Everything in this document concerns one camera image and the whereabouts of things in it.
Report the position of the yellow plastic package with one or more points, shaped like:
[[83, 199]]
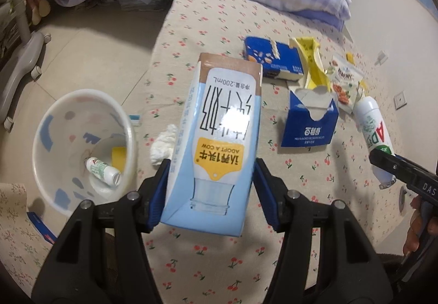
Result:
[[313, 64]]

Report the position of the white patterned waste bin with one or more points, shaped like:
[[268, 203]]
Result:
[[58, 112]]

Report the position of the person's right hand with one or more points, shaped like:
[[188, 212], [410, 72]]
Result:
[[414, 225]]

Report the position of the purple blanket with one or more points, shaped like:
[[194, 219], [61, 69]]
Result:
[[325, 18]]

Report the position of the beige floral rug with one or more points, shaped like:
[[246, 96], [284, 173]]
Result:
[[17, 232]]

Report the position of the yellow wrapper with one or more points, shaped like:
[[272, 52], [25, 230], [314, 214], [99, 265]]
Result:
[[119, 158]]

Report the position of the flat blue carton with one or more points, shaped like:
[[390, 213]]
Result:
[[270, 57]]

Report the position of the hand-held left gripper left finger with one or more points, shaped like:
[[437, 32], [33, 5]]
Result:
[[160, 187]]

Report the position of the light blue milk carton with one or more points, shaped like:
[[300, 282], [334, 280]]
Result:
[[219, 119]]

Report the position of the small blue white scrap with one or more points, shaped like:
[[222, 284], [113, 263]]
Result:
[[134, 119]]

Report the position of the white charger plug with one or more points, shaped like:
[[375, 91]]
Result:
[[381, 57]]

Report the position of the tall white green bottle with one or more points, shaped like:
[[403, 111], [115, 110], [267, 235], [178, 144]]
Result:
[[371, 126]]

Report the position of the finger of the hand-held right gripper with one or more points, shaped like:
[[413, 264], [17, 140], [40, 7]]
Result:
[[386, 160]]

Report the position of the small white green bottle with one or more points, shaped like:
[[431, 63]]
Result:
[[101, 170]]

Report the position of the small yellow scrap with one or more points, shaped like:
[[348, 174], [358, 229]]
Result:
[[350, 57]]

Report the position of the flat blue box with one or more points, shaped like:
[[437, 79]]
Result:
[[41, 227]]

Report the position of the white wall socket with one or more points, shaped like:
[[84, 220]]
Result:
[[399, 99]]

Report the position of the crumpled white tissue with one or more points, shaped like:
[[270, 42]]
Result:
[[164, 145]]

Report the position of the grey chair base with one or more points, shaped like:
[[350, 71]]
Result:
[[24, 57]]

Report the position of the torn open blue box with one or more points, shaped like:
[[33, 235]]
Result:
[[308, 129]]

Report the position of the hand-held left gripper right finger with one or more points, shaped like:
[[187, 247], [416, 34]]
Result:
[[265, 187]]

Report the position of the white snack packet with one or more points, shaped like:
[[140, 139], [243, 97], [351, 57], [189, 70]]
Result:
[[344, 83]]

